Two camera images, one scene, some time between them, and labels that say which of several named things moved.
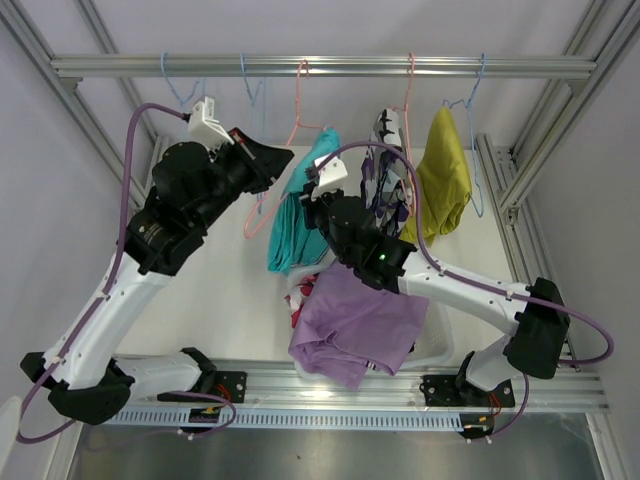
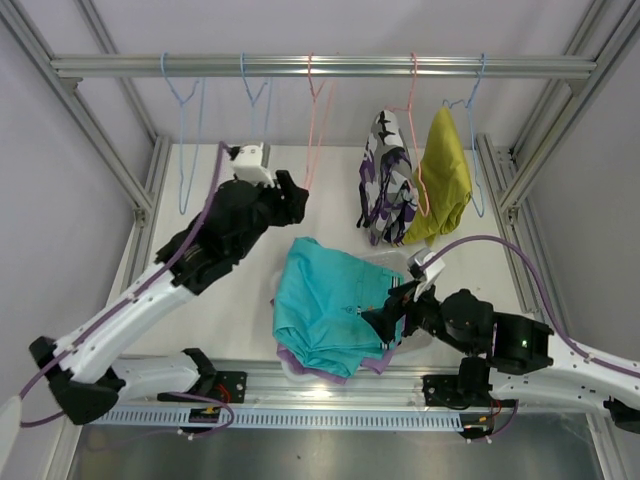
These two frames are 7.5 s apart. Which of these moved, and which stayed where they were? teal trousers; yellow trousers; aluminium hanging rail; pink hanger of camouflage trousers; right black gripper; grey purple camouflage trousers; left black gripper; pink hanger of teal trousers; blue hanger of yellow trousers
Moved: right black gripper; pink hanger of camouflage trousers; pink hanger of teal trousers; left black gripper; teal trousers
Stayed: blue hanger of yellow trousers; grey purple camouflage trousers; yellow trousers; aluminium hanging rail
